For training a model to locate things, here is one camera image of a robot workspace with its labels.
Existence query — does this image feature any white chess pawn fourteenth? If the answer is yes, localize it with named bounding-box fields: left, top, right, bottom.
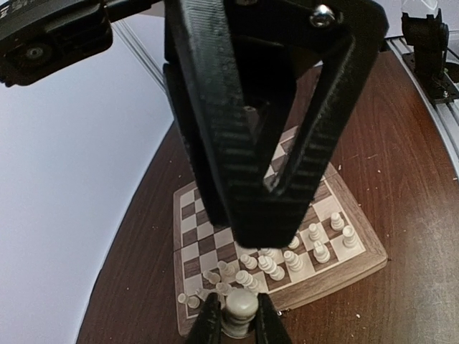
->
left=222, top=289, right=259, bottom=339

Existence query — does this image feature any white chess pawn thirteenth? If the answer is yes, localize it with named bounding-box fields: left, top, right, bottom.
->
left=330, top=212, right=345, bottom=231

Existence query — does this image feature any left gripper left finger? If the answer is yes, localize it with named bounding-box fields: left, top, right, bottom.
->
left=186, top=292, right=222, bottom=344

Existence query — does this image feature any white chess pawn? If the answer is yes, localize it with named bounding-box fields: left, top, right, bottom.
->
left=217, top=261, right=236, bottom=277
left=288, top=236, right=300, bottom=250
left=240, top=254, right=258, bottom=270

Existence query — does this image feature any white chess piece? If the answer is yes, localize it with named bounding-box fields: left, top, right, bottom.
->
left=283, top=250, right=303, bottom=272
left=202, top=270, right=221, bottom=285
left=313, top=240, right=331, bottom=264
left=215, top=282, right=233, bottom=296
left=235, top=270, right=260, bottom=292
left=257, top=255, right=285, bottom=281

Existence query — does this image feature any white chess pawn twelfth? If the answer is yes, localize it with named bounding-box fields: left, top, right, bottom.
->
left=308, top=223, right=321, bottom=242

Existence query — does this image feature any aluminium front rail frame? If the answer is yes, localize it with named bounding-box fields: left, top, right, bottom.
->
left=387, top=37, right=458, bottom=173

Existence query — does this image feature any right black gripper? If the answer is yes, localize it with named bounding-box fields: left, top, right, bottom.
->
left=164, top=1, right=388, bottom=246

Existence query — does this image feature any white chess pawn eleventh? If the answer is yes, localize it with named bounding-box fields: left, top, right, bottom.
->
left=263, top=248, right=283, bottom=262

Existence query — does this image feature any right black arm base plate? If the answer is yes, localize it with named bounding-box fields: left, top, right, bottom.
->
left=400, top=10, right=459, bottom=107

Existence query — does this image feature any white chess pawn corner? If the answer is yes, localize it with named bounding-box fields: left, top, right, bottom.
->
left=177, top=293, right=200, bottom=309

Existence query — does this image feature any wooden chess board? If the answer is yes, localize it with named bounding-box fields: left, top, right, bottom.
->
left=173, top=166, right=388, bottom=336

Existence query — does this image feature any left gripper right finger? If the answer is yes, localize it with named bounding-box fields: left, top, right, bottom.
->
left=255, top=293, right=293, bottom=344

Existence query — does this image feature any white chess rook corner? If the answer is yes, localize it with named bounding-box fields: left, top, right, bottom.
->
left=342, top=225, right=357, bottom=248

